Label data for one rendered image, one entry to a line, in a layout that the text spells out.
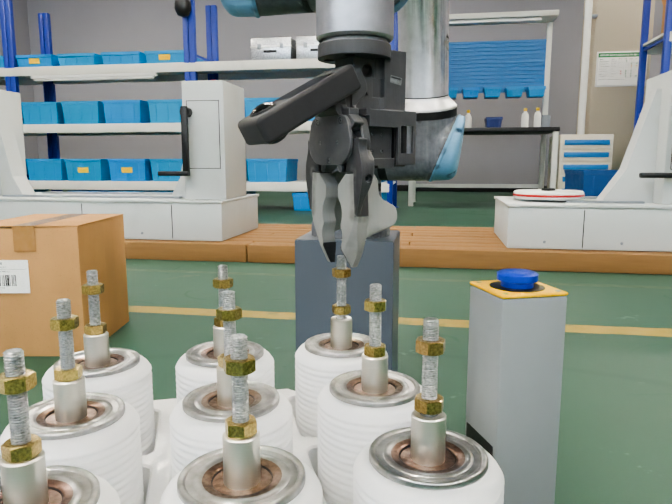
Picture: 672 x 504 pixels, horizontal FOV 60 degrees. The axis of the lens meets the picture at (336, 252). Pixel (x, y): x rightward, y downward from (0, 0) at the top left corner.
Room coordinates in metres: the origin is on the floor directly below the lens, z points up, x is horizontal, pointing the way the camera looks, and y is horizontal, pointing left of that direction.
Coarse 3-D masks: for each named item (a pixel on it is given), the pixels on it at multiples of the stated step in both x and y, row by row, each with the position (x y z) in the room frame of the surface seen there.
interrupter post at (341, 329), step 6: (336, 318) 0.58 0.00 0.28; (348, 318) 0.58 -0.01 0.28; (336, 324) 0.57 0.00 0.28; (342, 324) 0.57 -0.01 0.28; (348, 324) 0.57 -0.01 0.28; (336, 330) 0.57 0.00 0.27; (342, 330) 0.57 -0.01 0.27; (348, 330) 0.57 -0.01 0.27; (336, 336) 0.57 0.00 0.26; (342, 336) 0.57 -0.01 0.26; (348, 336) 0.57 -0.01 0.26; (336, 342) 0.57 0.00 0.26; (342, 342) 0.57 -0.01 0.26; (348, 342) 0.57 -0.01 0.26; (336, 348) 0.57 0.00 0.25; (342, 348) 0.57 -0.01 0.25; (348, 348) 0.57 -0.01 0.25
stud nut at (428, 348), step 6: (420, 336) 0.36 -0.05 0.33; (438, 336) 0.36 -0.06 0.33; (420, 342) 0.35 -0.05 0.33; (426, 342) 0.34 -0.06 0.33; (432, 342) 0.34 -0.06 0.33; (438, 342) 0.34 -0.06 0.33; (444, 342) 0.35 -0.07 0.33; (420, 348) 0.35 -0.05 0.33; (426, 348) 0.34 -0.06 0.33; (432, 348) 0.34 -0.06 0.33; (438, 348) 0.34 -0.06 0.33; (444, 348) 0.35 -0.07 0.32; (426, 354) 0.34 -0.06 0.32; (432, 354) 0.34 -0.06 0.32; (438, 354) 0.34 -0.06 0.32
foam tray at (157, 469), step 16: (160, 400) 0.61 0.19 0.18; (176, 400) 0.61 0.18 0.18; (288, 400) 0.61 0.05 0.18; (160, 416) 0.57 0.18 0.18; (160, 432) 0.53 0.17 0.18; (160, 448) 0.50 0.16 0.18; (304, 448) 0.50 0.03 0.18; (144, 464) 0.47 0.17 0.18; (160, 464) 0.47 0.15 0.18; (144, 480) 0.47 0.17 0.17; (160, 480) 0.45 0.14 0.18; (144, 496) 0.47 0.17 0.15; (160, 496) 0.42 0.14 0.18
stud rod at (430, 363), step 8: (424, 320) 0.35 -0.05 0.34; (432, 320) 0.35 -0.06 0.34; (424, 328) 0.35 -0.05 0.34; (432, 328) 0.35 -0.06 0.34; (424, 336) 0.35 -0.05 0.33; (432, 336) 0.35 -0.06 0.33; (424, 360) 0.35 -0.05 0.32; (432, 360) 0.35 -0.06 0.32; (424, 368) 0.35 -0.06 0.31; (432, 368) 0.35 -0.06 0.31; (424, 376) 0.35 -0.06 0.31; (432, 376) 0.35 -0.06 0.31; (424, 384) 0.35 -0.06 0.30; (432, 384) 0.35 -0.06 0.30; (424, 392) 0.35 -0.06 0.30; (432, 392) 0.35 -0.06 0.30; (424, 416) 0.35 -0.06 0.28; (432, 416) 0.35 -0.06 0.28
